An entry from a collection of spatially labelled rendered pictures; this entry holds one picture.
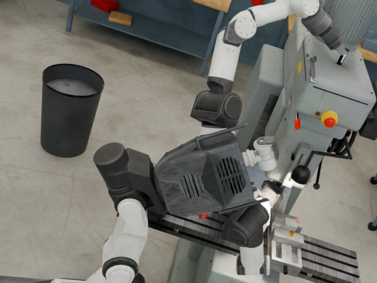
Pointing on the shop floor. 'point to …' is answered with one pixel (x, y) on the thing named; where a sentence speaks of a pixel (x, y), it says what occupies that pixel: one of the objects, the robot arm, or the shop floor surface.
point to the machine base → (182, 264)
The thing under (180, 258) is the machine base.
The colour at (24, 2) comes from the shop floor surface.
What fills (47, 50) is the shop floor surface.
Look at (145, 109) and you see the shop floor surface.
